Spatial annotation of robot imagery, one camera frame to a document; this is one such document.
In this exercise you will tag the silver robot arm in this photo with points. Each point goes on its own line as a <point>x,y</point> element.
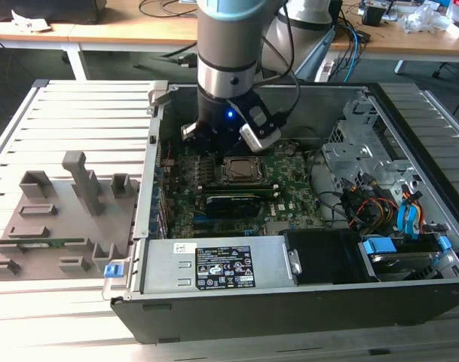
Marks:
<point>225,45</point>

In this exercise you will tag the CPU socket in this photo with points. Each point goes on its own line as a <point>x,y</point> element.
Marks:
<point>264,181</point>

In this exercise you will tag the green RAM stick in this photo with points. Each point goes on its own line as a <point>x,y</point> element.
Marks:
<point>251,190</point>
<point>59,242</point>

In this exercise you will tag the silver coin battery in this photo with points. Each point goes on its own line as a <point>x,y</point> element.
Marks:
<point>289,149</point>

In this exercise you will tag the black graphics card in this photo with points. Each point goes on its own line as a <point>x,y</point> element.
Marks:
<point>233,206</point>

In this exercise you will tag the green motherboard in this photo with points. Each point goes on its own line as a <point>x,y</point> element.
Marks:
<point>297,188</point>

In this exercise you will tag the white power strip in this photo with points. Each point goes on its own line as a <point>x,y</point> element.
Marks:
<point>326,69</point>

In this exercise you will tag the metal drive cage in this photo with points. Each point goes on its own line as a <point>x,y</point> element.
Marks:
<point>349,154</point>

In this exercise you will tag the silver power supply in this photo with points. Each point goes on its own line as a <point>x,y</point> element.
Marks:
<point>165,264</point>

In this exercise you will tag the black plastic shroud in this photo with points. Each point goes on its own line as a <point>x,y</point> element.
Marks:
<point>323,256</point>

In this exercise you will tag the blue case latch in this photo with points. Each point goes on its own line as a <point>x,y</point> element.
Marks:
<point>113,271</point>

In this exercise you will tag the grey parts rack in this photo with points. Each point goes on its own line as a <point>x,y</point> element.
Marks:
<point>63,234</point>

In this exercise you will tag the black PC case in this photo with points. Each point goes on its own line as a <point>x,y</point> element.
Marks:
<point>251,316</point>

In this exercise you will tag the small black box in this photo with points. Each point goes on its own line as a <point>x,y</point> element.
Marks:
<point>373,16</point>

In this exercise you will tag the hard disk in blue carrier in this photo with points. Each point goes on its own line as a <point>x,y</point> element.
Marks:
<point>380,246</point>

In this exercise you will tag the black bag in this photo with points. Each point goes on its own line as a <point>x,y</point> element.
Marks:
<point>44,9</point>

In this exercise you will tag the white paper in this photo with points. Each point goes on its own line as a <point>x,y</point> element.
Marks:
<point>27,23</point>

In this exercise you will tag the clear plastic bags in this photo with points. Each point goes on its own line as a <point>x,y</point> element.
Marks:
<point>421,17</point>

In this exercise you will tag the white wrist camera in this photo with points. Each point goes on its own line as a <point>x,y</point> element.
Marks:
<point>257,140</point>

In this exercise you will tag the black camera bracket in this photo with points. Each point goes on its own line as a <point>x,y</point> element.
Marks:
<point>271,124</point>

